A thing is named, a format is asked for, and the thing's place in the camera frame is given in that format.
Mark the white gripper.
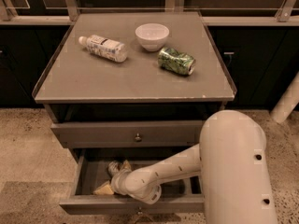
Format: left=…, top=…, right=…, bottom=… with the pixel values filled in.
left=93, top=160, right=132, bottom=195

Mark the round metal top knob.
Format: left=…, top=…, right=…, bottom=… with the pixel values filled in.
left=135, top=133, right=142, bottom=142

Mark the clear plastic water bottle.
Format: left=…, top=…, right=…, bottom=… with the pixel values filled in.
left=78, top=35, right=128, bottom=63

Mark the white ceramic bowl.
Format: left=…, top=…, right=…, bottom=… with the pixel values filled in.
left=135, top=23, right=170, bottom=51

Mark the open grey middle drawer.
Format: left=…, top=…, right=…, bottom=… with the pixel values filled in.
left=60, top=147, right=204, bottom=215

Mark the crumpled green soda can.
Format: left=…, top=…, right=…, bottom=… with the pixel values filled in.
left=158, top=47, right=194, bottom=76

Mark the grey drawer cabinet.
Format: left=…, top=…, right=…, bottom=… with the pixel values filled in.
left=32, top=11, right=237, bottom=164

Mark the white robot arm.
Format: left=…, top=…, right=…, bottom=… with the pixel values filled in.
left=96, top=74, right=299, bottom=224

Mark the metal window frame rail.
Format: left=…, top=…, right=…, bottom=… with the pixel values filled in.
left=0, top=0, right=299, bottom=26

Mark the metal middle drawer knob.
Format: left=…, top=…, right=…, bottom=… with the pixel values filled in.
left=134, top=207, right=153, bottom=224

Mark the grey top drawer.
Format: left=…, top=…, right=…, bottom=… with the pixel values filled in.
left=51, top=120, right=203, bottom=148

